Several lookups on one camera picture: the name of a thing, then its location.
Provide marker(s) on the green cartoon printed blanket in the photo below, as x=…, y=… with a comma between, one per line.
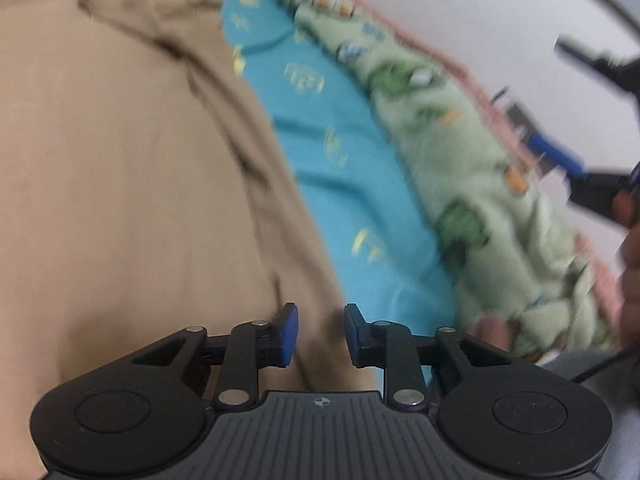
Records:
x=475, y=200

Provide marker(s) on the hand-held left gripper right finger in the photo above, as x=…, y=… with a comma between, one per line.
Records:
x=354, y=332

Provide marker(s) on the teal printed bed sheet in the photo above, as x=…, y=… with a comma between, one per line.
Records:
x=340, y=160

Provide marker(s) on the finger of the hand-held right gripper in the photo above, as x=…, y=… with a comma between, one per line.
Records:
x=557, y=155
x=607, y=67

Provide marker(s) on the tan t-shirt with white print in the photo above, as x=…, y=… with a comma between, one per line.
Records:
x=125, y=185

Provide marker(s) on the person's right hand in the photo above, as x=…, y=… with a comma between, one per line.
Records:
x=631, y=270

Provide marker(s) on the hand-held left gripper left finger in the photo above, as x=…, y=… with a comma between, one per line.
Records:
x=287, y=332

